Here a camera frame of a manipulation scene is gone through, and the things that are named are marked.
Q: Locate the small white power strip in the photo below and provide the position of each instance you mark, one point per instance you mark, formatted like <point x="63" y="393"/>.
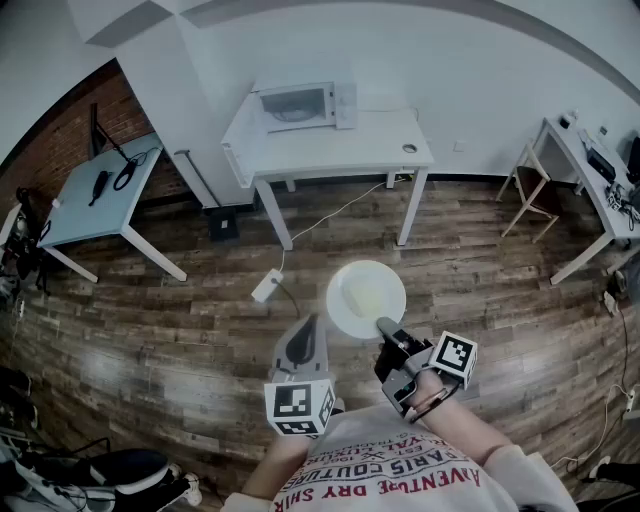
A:
<point x="610" y="301"/>

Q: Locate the brown wrist band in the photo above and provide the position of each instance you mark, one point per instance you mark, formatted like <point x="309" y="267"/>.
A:
<point x="430" y="402"/>

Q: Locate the black monitor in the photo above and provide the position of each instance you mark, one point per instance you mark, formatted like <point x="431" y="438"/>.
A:
<point x="634" y="160"/>

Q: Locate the black handheld device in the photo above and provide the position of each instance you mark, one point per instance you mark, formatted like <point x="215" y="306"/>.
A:
<point x="99" y="187"/>

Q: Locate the white cluttered table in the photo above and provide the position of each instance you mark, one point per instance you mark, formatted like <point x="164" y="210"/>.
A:
<point x="595" y="200"/>

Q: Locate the light blue table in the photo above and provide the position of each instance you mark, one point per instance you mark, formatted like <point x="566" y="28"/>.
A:
<point x="95" y="215"/>

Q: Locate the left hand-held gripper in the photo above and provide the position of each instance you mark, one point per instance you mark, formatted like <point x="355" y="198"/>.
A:
<point x="295" y="402"/>

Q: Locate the white plug adapter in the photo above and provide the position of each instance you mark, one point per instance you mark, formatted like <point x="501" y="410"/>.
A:
<point x="632" y="400"/>

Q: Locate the black shoe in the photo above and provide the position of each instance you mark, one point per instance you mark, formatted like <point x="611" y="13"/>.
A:
<point x="612" y="470"/>

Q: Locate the pale yellow food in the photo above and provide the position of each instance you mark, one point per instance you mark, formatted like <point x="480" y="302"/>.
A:
<point x="367" y="299"/>

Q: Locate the black equipment stand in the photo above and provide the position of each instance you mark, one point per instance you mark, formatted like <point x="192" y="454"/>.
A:
<point x="22" y="240"/>

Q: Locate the white wall socket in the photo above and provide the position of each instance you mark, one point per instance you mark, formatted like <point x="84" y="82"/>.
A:
<point x="458" y="146"/>

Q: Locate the person's left forearm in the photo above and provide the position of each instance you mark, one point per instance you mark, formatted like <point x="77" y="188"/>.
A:
<point x="280" y="467"/>

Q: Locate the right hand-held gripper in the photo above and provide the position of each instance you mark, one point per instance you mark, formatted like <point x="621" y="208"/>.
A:
<point x="452" y="357"/>

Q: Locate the black box device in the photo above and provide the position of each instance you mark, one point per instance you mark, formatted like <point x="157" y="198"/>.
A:
<point x="601" y="165"/>

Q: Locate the black and white equipment pile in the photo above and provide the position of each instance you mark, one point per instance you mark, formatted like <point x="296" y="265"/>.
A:
<point x="115" y="470"/>

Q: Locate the white microwave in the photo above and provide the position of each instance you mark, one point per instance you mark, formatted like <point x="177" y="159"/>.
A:
<point x="345" y="102"/>

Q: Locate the person's right forearm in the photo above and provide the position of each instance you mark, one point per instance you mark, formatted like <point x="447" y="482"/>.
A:
<point x="465" y="425"/>

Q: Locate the white round plate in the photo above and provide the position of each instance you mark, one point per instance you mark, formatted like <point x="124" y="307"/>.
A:
<point x="345" y="320"/>

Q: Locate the black floor box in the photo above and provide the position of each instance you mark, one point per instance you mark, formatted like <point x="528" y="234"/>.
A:
<point x="223" y="227"/>

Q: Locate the person's white printed shirt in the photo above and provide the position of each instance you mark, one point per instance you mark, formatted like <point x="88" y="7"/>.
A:
<point x="400" y="470"/>

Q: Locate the white leaning panel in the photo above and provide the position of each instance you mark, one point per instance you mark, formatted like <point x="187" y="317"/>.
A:
<point x="197" y="180"/>

